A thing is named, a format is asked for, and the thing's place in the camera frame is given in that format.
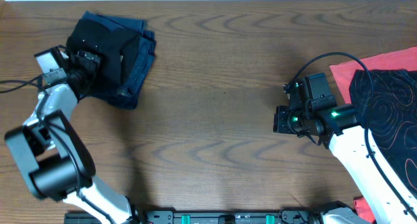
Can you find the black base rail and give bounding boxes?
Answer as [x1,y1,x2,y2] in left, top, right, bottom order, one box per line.
[63,210,323,224]

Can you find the red cloth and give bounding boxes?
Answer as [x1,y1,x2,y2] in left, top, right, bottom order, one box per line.
[328,46,417,223]

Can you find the folded navy blue shorts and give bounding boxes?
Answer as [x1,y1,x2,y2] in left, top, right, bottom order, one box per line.
[83,12,156,109]

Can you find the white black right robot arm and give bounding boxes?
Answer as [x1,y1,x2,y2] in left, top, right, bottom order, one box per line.
[274,105,416,223]

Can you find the black t-shirt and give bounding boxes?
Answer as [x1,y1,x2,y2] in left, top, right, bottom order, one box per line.
[66,14,143,85]

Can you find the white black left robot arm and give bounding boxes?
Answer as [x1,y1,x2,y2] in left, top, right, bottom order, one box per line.
[5,46,147,223]

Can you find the black swirl patterned garment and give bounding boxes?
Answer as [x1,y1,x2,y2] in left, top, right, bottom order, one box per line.
[349,70,416,195]

